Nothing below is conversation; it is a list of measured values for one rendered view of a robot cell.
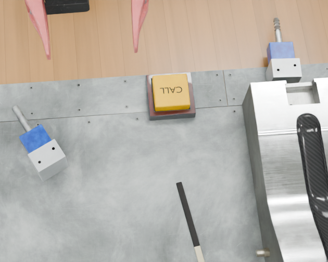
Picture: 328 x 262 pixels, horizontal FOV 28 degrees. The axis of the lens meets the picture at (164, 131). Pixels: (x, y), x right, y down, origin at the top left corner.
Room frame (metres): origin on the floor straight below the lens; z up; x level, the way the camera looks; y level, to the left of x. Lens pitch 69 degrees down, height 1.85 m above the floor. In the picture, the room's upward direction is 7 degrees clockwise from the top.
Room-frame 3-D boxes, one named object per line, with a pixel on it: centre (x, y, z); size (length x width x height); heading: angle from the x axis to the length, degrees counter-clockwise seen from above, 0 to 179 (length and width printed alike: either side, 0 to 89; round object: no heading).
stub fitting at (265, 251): (0.21, -0.17, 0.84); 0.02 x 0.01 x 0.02; 102
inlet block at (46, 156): (0.36, 0.21, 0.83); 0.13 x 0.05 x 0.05; 40
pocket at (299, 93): (0.47, -0.22, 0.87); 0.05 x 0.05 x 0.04; 12
